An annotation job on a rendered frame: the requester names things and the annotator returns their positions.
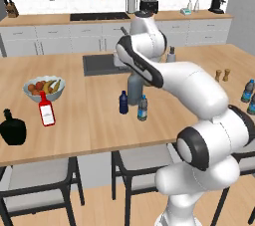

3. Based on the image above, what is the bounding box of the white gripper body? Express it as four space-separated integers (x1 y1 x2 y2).
113 50 132 72

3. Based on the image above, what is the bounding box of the dark grey sink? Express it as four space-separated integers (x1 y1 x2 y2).
82 53 132 77

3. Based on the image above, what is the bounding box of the dark blue glass bottle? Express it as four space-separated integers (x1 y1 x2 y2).
119 90 129 115

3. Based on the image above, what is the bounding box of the black hob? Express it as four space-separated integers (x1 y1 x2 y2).
69 11 131 22

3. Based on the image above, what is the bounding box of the grey soap dispenser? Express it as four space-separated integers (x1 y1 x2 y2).
165 46 177 64

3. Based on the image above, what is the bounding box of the clear plastic water bottle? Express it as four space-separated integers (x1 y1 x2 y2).
246 94 255 115
240 79 255 104
136 95 149 122

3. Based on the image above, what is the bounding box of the grey base cupboard run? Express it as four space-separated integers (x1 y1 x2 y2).
0 17 234 59

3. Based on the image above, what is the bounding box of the steel canister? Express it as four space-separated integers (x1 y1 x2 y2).
125 0 139 15

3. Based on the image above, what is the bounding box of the black toaster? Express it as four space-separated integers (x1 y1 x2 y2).
138 0 159 15

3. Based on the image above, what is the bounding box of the bowl of fruit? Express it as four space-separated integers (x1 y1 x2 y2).
22 76 67 104

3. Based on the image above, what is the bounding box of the teal sponge holder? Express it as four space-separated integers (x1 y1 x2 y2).
179 7 193 17

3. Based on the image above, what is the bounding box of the red glass bottle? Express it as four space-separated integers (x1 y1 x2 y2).
38 91 57 127

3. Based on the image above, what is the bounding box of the wooden salt shaker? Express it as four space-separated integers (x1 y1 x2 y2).
214 69 223 83

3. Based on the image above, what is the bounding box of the black stool with grey seat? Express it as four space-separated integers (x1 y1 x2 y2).
0 156 86 226
210 144 255 226
111 142 183 226

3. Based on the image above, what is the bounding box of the black coffee machine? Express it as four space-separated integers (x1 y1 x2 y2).
207 0 229 15

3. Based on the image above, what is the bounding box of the wooden knife block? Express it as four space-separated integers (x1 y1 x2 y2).
2 0 20 19

